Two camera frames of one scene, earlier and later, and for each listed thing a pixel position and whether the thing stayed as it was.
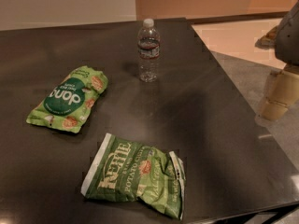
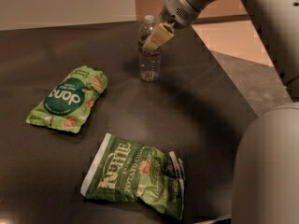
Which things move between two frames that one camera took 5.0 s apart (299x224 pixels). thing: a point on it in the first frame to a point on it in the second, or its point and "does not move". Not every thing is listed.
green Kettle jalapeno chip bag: (123, 171) does not move
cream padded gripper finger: (282, 91) to (177, 10)
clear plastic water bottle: (149, 44) does not move
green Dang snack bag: (70, 100) does not move
